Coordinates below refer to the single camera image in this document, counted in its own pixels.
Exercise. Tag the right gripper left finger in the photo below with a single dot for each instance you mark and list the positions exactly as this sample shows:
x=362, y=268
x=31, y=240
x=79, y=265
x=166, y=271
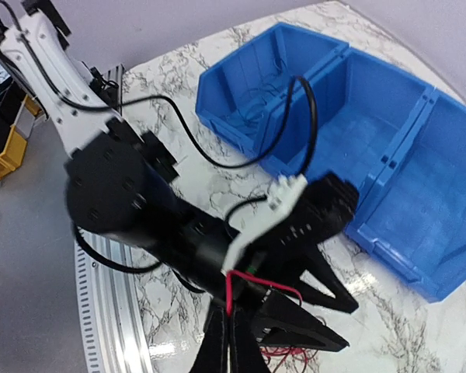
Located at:
x=212, y=356

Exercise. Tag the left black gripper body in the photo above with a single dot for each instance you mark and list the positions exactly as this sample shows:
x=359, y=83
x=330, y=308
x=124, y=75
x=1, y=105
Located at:
x=274, y=262

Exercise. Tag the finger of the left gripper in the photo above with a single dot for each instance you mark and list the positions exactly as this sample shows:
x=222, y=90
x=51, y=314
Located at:
x=281, y=322
x=316, y=265

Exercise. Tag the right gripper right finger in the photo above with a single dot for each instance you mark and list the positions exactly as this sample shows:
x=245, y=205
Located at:
x=245, y=353

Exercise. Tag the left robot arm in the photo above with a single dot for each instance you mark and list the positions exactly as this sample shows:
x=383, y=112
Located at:
x=119, y=186

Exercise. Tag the blue three-compartment plastic bin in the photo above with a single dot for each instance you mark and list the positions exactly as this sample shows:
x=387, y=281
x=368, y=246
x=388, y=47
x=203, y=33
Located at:
x=397, y=139

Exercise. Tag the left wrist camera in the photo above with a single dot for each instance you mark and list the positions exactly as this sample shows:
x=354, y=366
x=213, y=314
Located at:
x=295, y=207

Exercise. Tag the aluminium front rail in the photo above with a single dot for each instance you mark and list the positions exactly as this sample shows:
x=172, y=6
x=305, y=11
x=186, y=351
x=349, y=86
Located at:
x=112, y=333

